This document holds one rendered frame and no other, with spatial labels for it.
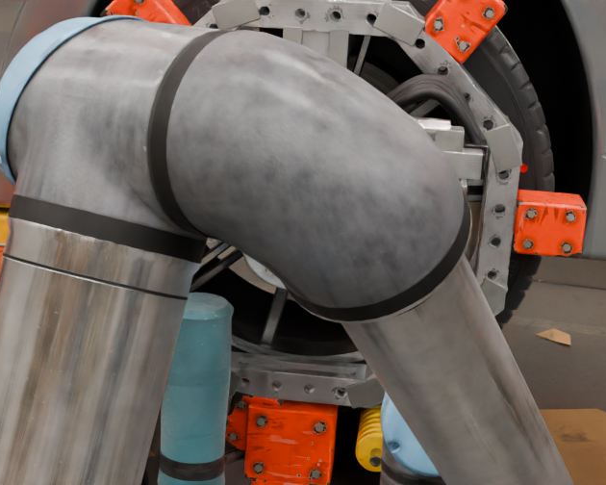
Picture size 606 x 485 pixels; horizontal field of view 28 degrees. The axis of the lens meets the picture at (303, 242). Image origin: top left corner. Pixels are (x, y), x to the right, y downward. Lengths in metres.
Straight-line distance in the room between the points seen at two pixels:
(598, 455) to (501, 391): 2.20
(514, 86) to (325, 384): 0.47
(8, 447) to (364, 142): 0.25
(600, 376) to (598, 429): 0.40
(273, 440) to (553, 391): 1.76
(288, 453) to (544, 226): 0.47
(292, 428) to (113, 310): 1.01
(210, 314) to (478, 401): 0.77
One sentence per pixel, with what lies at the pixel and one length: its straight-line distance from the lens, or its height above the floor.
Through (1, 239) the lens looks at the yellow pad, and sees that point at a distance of 1.96.
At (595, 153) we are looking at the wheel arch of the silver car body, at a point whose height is 0.91.
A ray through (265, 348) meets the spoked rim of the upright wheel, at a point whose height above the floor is 0.62.
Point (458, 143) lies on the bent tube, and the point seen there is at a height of 0.99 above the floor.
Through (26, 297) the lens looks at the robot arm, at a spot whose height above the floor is 1.02.
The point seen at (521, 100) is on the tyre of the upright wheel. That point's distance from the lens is 1.62.
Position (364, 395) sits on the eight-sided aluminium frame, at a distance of 1.64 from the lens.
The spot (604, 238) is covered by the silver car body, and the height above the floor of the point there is 0.78.
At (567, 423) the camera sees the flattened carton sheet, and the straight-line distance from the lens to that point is 3.10.
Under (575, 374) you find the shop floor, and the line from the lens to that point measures 3.48.
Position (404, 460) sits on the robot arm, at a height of 0.78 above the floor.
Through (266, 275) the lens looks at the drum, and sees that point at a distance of 1.45.
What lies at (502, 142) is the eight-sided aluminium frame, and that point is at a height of 0.96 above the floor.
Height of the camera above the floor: 1.24
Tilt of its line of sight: 16 degrees down
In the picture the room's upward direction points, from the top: 4 degrees clockwise
